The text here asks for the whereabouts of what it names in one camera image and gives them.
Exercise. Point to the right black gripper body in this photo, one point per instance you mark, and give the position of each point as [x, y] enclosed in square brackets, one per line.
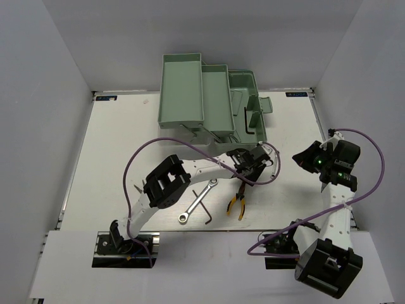
[317, 158]

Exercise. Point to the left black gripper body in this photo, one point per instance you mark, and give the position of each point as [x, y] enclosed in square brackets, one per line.
[255, 172]

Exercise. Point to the green toolbox with clear lid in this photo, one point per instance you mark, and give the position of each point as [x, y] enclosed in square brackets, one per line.
[204, 104]

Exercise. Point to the large silver ratchet wrench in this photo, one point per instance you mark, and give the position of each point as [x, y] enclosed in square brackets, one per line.
[183, 217]

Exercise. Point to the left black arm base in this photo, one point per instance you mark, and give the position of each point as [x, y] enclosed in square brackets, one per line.
[130, 256]

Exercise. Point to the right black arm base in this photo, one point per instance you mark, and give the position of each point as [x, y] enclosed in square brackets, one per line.
[281, 245]

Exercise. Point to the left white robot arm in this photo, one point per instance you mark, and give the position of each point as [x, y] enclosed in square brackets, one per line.
[166, 184]

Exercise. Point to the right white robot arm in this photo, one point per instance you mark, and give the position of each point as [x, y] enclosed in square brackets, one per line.
[327, 260]

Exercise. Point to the small silver wrench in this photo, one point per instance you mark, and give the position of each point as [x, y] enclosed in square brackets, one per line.
[275, 165]

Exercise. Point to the right blue table sticker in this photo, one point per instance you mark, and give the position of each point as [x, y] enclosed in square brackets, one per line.
[296, 94]

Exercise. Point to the blue table sticker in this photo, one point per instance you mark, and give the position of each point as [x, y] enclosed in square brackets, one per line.
[106, 98]
[296, 94]

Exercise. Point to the left blue table sticker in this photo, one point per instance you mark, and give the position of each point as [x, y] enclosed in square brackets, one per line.
[106, 98]

